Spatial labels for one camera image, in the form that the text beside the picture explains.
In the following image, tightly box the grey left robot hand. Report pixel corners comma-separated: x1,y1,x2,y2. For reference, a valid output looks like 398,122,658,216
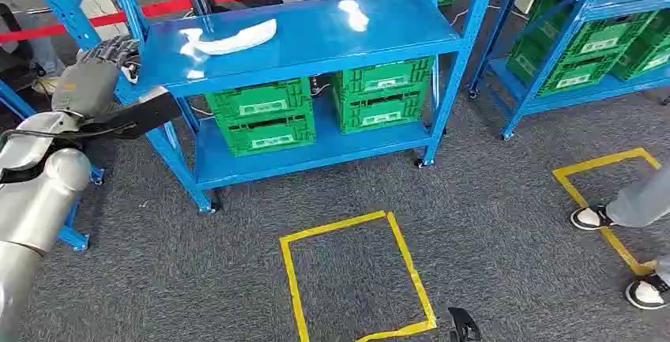
51,35,141,121

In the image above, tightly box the white curved plastic part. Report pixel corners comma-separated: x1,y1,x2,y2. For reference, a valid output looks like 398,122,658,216
180,18,278,58

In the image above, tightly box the red barrier belt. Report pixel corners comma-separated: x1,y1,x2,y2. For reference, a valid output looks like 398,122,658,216
0,0,519,45

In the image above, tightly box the yellow floor tape square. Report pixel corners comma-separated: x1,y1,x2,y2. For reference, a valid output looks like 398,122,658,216
551,147,663,278
278,210,438,342

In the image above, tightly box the black robot foot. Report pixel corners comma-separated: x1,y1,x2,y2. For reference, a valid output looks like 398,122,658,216
447,306,483,342

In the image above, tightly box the standing person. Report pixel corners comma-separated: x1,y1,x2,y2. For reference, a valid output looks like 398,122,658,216
569,161,670,312

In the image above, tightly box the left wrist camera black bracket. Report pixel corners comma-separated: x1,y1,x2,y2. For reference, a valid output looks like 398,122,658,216
78,86,183,141

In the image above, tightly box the black barrier post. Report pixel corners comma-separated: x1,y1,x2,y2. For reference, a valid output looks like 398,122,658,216
187,0,216,17

